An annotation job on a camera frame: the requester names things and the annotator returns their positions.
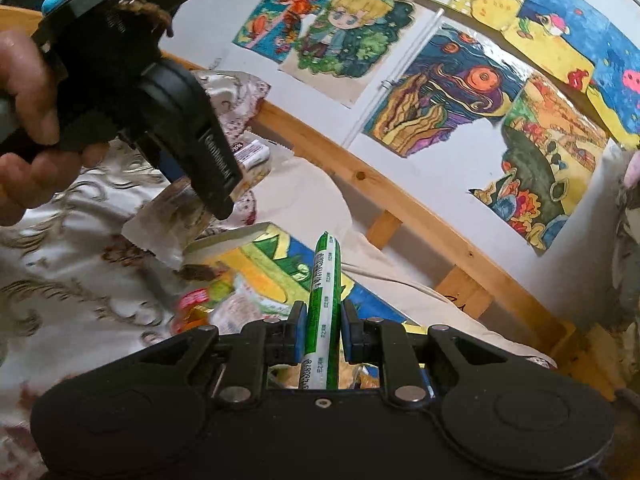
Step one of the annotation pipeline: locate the swirl orange ball wall poster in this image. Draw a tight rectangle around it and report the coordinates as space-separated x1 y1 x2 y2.
365 22 531 158

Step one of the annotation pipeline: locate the green hill wall poster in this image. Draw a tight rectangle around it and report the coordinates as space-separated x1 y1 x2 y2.
469 72 610 257

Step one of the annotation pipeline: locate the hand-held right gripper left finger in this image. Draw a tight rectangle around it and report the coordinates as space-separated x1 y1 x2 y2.
127 302 308 406

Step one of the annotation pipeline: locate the wooden bed frame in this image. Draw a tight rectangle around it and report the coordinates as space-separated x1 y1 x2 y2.
0 5 626 401

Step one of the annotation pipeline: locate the orange red snack packet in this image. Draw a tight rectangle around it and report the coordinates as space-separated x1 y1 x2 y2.
172 287 221 335

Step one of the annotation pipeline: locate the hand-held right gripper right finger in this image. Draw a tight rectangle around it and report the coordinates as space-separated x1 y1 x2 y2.
340 302 506 408

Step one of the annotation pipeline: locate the floral satin bedspread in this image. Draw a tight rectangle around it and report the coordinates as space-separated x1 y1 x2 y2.
0 70 273 480

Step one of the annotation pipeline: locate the colourful dragon painting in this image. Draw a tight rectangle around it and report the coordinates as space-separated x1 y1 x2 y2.
182 222 431 392

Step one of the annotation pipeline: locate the pink white snack packet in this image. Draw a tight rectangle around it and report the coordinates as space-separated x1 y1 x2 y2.
210 280 296 333

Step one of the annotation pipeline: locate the white purple snack packet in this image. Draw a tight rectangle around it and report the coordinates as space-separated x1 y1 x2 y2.
232 140 273 196

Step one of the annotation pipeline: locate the clear packet brown grain bar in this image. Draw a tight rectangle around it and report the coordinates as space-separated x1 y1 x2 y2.
121 177 241 273

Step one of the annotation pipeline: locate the orange-haired figure wall poster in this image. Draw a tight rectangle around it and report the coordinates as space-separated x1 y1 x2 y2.
232 0 331 63

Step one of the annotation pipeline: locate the patterned grey cloth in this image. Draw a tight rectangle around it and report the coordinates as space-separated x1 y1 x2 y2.
610 150 640 401

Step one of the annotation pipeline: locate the yellow wall poster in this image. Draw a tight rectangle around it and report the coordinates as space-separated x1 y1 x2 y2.
417 0 598 93

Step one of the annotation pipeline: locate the person's left hand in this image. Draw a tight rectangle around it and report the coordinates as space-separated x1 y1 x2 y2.
0 29 110 228

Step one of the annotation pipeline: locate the blue underwater wall poster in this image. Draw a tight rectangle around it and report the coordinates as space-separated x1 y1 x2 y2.
520 0 640 148

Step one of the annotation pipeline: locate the green sausage stick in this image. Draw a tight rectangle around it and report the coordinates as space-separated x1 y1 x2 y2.
297 231 343 392

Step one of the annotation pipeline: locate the white wall conduit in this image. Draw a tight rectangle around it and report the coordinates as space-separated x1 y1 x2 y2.
345 7 443 147

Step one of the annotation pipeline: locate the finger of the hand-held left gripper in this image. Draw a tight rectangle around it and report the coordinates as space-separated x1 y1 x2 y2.
135 135 188 183
199 185 237 221

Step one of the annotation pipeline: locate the blond child wall poster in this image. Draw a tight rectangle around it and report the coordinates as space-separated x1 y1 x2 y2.
280 0 416 108

